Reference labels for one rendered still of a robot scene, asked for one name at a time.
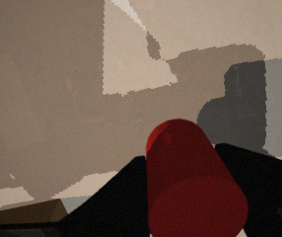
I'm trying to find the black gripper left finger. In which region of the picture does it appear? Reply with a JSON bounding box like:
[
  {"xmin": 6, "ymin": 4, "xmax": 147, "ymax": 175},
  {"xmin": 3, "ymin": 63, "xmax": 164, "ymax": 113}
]
[{"xmin": 0, "ymin": 155, "xmax": 150, "ymax": 237}]

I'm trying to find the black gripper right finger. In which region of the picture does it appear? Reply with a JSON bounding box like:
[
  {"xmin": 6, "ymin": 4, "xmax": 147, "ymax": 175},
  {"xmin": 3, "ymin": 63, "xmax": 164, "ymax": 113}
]
[{"xmin": 215, "ymin": 143, "xmax": 282, "ymax": 237}]

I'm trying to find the brown wooden block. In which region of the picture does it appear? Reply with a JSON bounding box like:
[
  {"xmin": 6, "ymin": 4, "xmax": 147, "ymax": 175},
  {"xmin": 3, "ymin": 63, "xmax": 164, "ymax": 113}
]
[{"xmin": 0, "ymin": 198, "xmax": 69, "ymax": 224}]

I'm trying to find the dark red marker cap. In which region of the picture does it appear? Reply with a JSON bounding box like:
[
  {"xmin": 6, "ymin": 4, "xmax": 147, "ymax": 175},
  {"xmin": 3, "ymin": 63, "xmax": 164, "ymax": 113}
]
[{"xmin": 146, "ymin": 118, "xmax": 248, "ymax": 237}]

